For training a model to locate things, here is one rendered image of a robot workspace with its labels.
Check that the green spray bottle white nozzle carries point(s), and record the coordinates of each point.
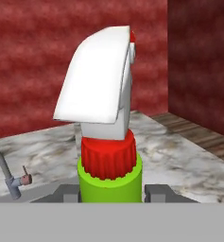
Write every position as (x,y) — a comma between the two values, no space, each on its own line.
(97,88)

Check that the grey sink tap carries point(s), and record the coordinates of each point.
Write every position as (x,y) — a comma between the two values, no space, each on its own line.
(10,179)

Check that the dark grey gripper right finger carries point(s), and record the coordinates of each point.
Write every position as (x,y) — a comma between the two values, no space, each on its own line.
(157,193)

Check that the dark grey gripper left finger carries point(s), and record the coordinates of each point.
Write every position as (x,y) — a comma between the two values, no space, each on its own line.
(66,193)

